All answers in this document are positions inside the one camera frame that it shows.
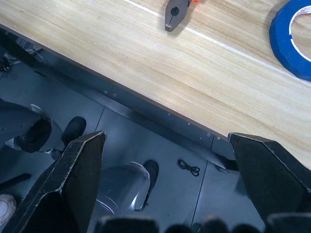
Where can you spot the silver robot leg black foot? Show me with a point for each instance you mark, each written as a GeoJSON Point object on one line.
{"type": "Point", "coordinates": [121, 184]}
{"type": "Point", "coordinates": [29, 126]}

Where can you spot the blue tape roll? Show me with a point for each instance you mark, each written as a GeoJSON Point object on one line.
{"type": "Point", "coordinates": [279, 38]}

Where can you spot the black metal table frame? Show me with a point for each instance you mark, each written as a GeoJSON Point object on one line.
{"type": "Point", "coordinates": [136, 109]}

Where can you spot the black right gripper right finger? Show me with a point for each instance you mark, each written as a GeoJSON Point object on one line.
{"type": "Point", "coordinates": [269, 174]}

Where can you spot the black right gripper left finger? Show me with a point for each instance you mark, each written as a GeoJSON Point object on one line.
{"type": "Point", "coordinates": [70, 184]}

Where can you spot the white shoe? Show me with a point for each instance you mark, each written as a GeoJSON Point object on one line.
{"type": "Point", "coordinates": [6, 208]}

